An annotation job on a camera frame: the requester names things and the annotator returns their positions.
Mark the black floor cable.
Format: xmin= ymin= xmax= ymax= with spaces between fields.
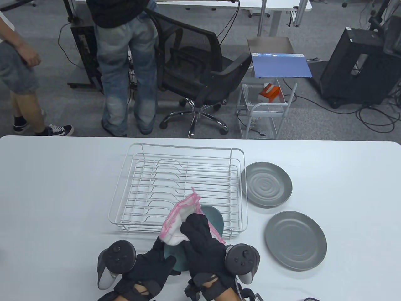
xmin=356 ymin=105 xmax=401 ymax=134

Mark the white background desk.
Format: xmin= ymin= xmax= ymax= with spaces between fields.
xmin=72 ymin=0 xmax=313 ymax=36

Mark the grey rippled plate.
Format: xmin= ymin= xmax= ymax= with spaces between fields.
xmin=241 ymin=162 xmax=293 ymax=209

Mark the blue folder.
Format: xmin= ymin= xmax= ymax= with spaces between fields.
xmin=251 ymin=53 xmax=313 ymax=78

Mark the hand controller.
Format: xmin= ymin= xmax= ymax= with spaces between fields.
xmin=97 ymin=240 xmax=137 ymax=290
xmin=224 ymin=244 xmax=260 ymax=284

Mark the teal plate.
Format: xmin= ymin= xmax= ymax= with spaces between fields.
xmin=164 ymin=205 xmax=224 ymax=272

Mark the right hand controller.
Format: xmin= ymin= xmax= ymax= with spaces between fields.
xmin=224 ymin=244 xmax=260 ymax=284

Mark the black equipment case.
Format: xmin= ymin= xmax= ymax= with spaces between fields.
xmin=320 ymin=16 xmax=401 ymax=109

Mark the person's left hand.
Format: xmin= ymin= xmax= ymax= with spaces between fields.
xmin=114 ymin=237 xmax=176 ymax=301

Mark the grey metal trolley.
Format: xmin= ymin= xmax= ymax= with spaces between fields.
xmin=237 ymin=37 xmax=298 ymax=140

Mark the black mesh office chair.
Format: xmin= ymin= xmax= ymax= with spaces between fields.
xmin=147 ymin=9 xmax=253 ymax=138

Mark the grey smooth plate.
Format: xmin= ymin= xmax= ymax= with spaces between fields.
xmin=265 ymin=211 xmax=327 ymax=272

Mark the orange box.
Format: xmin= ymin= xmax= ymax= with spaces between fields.
xmin=258 ymin=84 xmax=281 ymax=102

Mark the person's right hand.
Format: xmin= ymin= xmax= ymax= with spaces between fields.
xmin=180 ymin=213 xmax=238 ymax=301

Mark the white pink-edged dish cloth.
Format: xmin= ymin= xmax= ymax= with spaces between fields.
xmin=160 ymin=187 xmax=226 ymax=246

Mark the left hand controller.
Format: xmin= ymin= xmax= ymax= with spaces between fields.
xmin=97 ymin=240 xmax=137 ymax=290

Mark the white wire dish rack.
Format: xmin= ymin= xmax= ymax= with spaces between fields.
xmin=108 ymin=143 xmax=248 ymax=239

